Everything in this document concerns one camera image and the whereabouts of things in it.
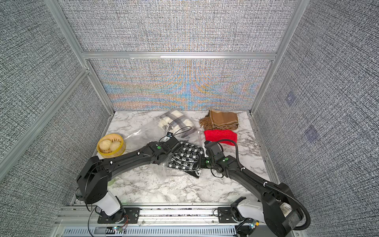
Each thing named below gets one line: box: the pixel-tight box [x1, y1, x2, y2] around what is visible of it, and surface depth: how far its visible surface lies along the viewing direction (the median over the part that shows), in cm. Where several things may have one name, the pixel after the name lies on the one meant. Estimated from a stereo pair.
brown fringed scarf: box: [199, 109, 239, 131], surface depth 109 cm
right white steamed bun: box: [109, 141, 121, 153], surface depth 96 cm
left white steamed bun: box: [99, 138, 112, 151], surface depth 96 cm
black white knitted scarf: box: [167, 140, 204, 179], surface depth 87 cm
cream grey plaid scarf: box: [157, 109, 197, 139], surface depth 108 cm
